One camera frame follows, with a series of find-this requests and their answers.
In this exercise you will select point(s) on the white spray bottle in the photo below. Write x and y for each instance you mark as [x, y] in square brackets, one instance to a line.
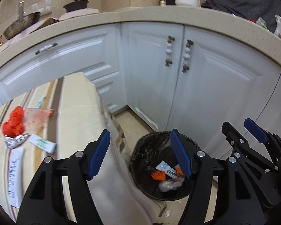
[277, 31]

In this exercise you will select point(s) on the steel wok pan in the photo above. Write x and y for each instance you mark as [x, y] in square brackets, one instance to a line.
[23, 22]

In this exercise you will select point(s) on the drawer handle centre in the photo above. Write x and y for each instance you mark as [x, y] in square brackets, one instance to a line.
[46, 48]

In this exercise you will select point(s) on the white stacked bowls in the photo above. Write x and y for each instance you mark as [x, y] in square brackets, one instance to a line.
[194, 3]

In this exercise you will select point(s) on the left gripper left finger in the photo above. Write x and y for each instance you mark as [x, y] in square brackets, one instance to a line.
[43, 202]

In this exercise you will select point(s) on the red plastic bag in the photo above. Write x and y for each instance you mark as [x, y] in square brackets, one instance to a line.
[14, 127]

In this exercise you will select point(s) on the cabinet door handle left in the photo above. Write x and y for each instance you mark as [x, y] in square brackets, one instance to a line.
[169, 50]

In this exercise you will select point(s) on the clear plastic bag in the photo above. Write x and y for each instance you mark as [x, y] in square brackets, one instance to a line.
[169, 185]

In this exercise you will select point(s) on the silver blister foil pack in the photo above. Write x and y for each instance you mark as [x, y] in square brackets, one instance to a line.
[12, 143]

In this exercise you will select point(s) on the small white green tube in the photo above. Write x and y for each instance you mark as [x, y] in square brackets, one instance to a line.
[40, 103]
[42, 143]

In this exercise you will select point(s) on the cabinet door handle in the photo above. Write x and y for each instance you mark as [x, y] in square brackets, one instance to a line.
[186, 56]
[169, 50]

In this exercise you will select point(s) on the black cooking pot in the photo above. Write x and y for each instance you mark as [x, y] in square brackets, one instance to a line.
[76, 5]

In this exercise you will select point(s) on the orange plastic bag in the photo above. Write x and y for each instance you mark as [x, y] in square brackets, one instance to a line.
[179, 171]
[159, 175]

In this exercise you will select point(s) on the cabinet door handle right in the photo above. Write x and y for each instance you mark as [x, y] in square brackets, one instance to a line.
[186, 56]

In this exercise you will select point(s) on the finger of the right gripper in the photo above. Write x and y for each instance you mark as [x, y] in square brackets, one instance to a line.
[272, 142]
[248, 156]

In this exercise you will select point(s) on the beige stove cover cloth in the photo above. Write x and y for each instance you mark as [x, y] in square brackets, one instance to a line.
[47, 22]

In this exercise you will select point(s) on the large white blue tube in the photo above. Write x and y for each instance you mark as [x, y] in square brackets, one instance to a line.
[15, 193]

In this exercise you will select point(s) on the black trash bin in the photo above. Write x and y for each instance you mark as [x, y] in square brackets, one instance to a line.
[154, 152]

